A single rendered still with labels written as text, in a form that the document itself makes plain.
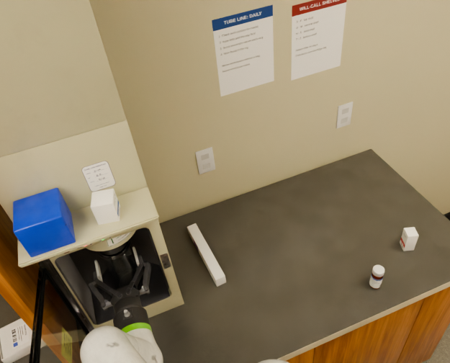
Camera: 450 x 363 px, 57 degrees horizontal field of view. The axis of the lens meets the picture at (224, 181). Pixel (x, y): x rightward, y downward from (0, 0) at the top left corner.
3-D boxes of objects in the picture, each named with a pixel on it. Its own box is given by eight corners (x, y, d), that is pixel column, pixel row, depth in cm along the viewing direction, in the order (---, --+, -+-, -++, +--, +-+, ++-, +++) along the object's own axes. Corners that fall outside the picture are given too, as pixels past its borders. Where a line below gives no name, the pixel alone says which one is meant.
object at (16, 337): (1, 335, 142) (-4, 330, 139) (47, 312, 147) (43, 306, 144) (6, 366, 134) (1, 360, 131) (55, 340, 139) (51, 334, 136)
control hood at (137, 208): (33, 254, 105) (16, 229, 98) (156, 212, 112) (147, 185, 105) (35, 291, 97) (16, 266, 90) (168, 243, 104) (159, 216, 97)
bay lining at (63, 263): (84, 267, 150) (46, 199, 126) (153, 242, 155) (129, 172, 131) (94, 325, 133) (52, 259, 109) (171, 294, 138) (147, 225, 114)
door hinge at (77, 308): (87, 333, 134) (37, 260, 107) (95, 329, 134) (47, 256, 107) (88, 336, 133) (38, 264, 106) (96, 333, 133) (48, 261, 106)
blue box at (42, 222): (29, 227, 98) (12, 200, 92) (71, 212, 100) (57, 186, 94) (30, 258, 91) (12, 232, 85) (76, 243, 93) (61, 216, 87)
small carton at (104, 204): (99, 209, 100) (91, 191, 96) (120, 205, 101) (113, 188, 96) (98, 225, 97) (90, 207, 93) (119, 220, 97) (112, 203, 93)
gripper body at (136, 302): (141, 302, 113) (134, 276, 119) (110, 314, 111) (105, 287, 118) (147, 316, 118) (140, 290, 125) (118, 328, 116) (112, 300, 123)
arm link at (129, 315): (122, 349, 113) (155, 336, 115) (110, 328, 105) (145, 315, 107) (118, 330, 118) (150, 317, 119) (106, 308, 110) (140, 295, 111)
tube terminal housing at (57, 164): (82, 281, 155) (-22, 106, 102) (165, 251, 161) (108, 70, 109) (91, 341, 137) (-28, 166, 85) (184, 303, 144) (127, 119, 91)
